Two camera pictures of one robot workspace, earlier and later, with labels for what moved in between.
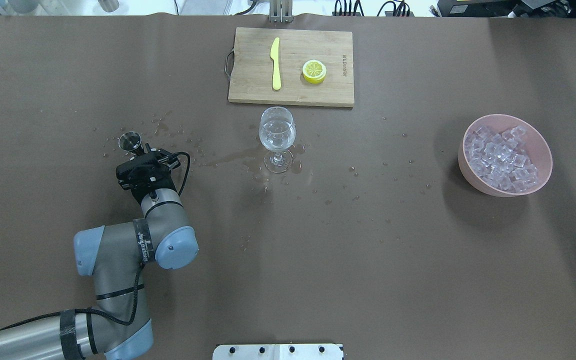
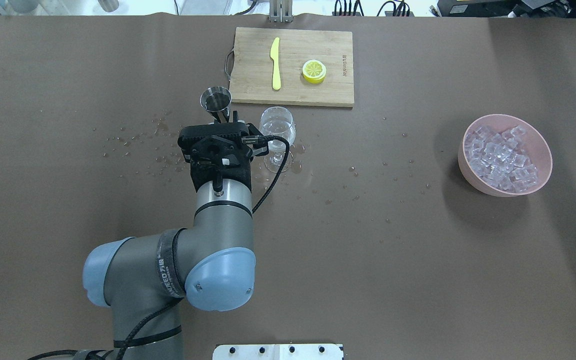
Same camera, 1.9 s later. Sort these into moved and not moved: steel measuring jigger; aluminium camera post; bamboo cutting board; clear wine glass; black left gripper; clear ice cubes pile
Moved: steel measuring jigger; black left gripper
Not moved: clear ice cubes pile; aluminium camera post; bamboo cutting board; clear wine glass
